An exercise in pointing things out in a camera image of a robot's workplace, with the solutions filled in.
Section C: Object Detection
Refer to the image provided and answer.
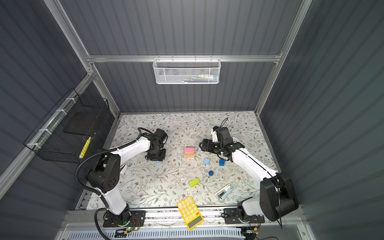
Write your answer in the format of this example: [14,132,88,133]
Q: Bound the wooden block with holes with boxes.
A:
[184,153,196,159]

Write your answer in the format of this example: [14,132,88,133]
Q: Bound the pink block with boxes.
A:
[184,147,195,154]

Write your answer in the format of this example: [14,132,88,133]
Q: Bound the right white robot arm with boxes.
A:
[199,126,299,222]

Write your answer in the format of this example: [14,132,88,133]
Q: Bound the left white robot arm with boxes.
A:
[86,128,168,227]

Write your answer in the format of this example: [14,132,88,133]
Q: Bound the green block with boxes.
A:
[189,178,200,188]

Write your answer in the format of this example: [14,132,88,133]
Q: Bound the small white plastic clip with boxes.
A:
[120,165,127,175]

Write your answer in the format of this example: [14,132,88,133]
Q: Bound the white light-blue stapler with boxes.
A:
[215,184,233,203]

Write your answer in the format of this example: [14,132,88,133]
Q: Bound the pens in white basket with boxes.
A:
[177,75,219,84]

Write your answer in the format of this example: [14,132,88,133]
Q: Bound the yellow marker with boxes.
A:
[79,137,92,159]

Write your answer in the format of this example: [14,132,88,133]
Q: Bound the yellow calculator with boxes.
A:
[177,197,204,230]

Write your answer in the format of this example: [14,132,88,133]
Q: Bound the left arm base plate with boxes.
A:
[103,211,146,228]

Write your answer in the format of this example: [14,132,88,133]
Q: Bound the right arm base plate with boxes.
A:
[221,208,265,225]

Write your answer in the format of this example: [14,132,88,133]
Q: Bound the white wire basket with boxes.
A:
[153,60,222,85]

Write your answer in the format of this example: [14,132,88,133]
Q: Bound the black wire basket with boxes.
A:
[24,91,110,163]

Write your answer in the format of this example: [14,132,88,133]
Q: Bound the black corrugated cable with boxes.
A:
[74,127,151,240]

